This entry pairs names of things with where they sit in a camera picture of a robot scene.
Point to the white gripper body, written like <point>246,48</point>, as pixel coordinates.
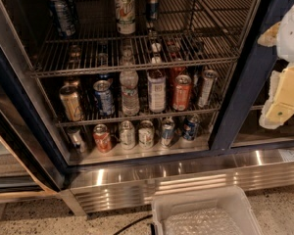
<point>293,33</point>

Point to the tall slim blue can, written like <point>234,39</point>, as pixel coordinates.
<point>152,9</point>

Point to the clear water bottle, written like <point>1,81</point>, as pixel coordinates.
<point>129,85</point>

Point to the blue pepsi can shelf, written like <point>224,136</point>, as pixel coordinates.
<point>62,18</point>
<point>104,98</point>

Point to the silver slim can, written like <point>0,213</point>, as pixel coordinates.
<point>207,83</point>

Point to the gold can middle shelf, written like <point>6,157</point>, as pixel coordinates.
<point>71,101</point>

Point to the white can bottom centre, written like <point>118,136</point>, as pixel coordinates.
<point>146,134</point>

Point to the open glass fridge door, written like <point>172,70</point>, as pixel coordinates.
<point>26,173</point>

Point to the middle wire shelf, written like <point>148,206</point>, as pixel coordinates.
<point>91,113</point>

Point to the white plastic bin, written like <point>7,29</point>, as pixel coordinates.
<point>231,198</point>

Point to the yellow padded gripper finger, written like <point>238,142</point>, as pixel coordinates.
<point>279,107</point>
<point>268,38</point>

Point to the white label tall can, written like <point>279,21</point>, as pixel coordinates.
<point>156,90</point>

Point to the bubble wrap sheet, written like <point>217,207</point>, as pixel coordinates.
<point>211,221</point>

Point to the blue pepsi can bottom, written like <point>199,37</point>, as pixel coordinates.
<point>190,127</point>

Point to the orange soda can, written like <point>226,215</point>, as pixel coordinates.
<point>181,93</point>

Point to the blue pepsi can middle shelf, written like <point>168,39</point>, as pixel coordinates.
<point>104,98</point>

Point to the top wire shelf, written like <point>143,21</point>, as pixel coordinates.
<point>191,32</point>

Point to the wire shelf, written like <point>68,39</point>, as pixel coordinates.
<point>191,32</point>
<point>91,113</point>

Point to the red can bottom shelf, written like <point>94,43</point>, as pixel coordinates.
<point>102,138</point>

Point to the silver can bottom left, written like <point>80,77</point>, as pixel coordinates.
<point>74,133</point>

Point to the white green can bottom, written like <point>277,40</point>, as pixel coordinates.
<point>127,135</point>

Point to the blue silver can bottom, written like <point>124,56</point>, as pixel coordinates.
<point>167,132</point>

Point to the blue pepsi can top shelf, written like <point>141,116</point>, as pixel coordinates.
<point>62,18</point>

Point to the stainless steel fridge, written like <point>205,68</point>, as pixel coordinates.
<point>230,147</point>

